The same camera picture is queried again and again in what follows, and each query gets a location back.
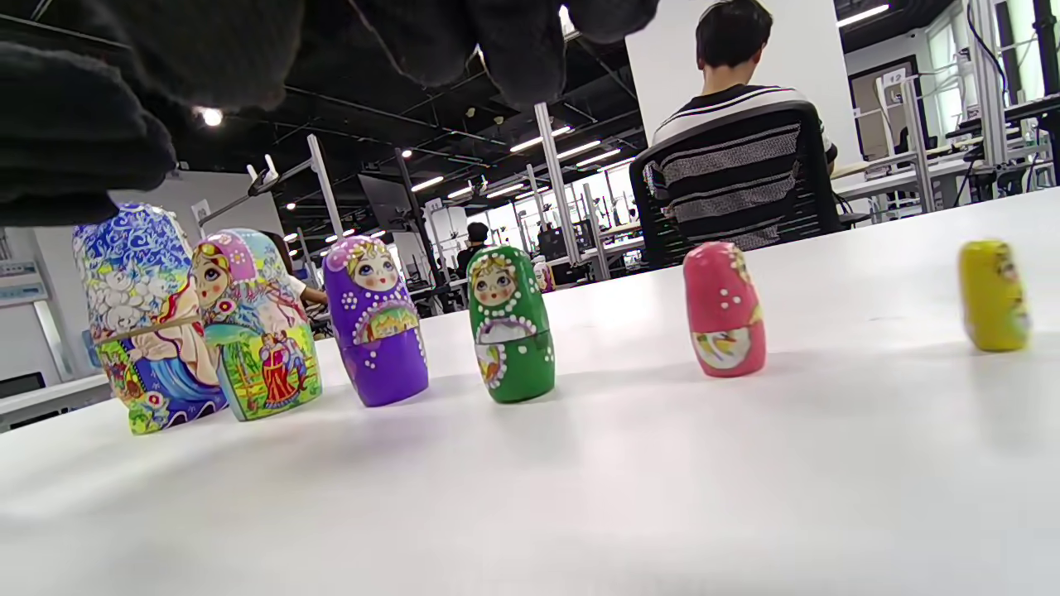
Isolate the small purple Russian doll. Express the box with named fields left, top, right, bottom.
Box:
left=321, top=236, right=430, bottom=408

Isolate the tiny yellow Russian doll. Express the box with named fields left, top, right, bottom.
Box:
left=959, top=239, right=1032, bottom=353

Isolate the person's right hand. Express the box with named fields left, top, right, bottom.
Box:
left=0, top=0, right=662, bottom=229

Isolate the tiny green Russian doll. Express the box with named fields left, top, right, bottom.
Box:
left=466, top=245, right=557, bottom=405

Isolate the black mesh office chair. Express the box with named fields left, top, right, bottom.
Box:
left=628, top=101, right=870, bottom=270

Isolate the black monitor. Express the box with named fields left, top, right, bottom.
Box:
left=358, top=174, right=419, bottom=237

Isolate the tiny pink Russian doll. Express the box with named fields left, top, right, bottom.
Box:
left=683, top=241, right=768, bottom=378

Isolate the white frame post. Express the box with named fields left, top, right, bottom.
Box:
left=534, top=102, right=582, bottom=266
left=199, top=135, right=345, bottom=243

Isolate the white workbench with frame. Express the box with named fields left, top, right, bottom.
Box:
left=832, top=0, right=1060, bottom=223

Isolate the large blue Russian doll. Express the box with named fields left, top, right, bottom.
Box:
left=72, top=203, right=229, bottom=436

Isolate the medium light blue Russian doll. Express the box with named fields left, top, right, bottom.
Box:
left=192, top=228, right=324, bottom=423

